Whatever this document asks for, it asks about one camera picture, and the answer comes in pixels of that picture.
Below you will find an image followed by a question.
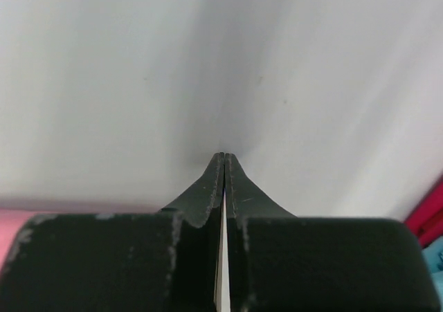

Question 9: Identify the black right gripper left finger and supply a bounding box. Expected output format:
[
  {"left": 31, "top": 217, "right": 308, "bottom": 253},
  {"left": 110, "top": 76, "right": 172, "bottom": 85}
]
[{"left": 1, "top": 153, "right": 225, "bottom": 311}]

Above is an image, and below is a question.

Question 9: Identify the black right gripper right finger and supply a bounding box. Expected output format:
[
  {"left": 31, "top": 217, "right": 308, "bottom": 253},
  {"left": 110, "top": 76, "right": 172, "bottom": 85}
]
[{"left": 224, "top": 154, "right": 438, "bottom": 311}]

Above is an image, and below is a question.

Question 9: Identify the pink t shirt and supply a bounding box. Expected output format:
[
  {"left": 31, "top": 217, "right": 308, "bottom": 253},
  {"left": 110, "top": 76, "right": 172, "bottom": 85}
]
[{"left": 0, "top": 209, "right": 37, "bottom": 266}]

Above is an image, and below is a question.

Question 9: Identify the red folded t shirt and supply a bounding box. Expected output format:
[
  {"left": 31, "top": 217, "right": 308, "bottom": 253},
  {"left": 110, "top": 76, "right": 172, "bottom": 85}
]
[{"left": 404, "top": 177, "right": 442, "bottom": 247}]

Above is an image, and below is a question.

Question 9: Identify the teal folded t shirt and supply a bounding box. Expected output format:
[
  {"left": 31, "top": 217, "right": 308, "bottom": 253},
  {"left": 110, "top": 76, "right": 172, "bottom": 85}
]
[{"left": 422, "top": 237, "right": 443, "bottom": 273}]

